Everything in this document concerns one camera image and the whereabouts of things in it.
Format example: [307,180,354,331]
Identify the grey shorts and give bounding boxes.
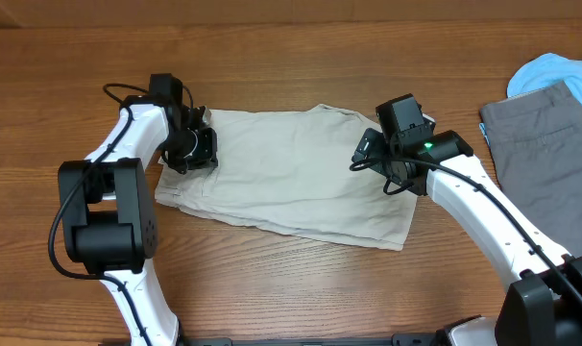
[480,82,582,257]

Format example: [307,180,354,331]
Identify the light blue garment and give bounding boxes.
[506,52,582,121]

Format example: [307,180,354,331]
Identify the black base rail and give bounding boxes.
[178,334,442,346]

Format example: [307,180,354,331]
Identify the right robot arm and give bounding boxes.
[350,94,582,346]

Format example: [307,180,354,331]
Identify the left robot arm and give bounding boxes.
[48,73,218,346]

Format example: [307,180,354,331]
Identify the beige khaki shorts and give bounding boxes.
[155,105,417,251]

